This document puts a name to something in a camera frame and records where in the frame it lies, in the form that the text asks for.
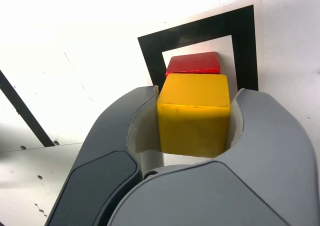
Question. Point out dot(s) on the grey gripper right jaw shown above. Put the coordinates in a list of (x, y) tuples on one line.
[(250, 186)]

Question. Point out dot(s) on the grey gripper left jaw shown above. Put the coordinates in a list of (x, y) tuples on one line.
[(100, 161)]

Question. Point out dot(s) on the yellow cube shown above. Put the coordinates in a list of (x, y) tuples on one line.
[(193, 121)]

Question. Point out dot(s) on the red cube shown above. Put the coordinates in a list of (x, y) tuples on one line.
[(192, 62)]

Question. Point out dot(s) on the black tape square outline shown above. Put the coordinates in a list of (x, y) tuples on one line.
[(245, 48)]

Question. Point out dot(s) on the black tape strip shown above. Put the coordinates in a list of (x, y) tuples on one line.
[(27, 111)]

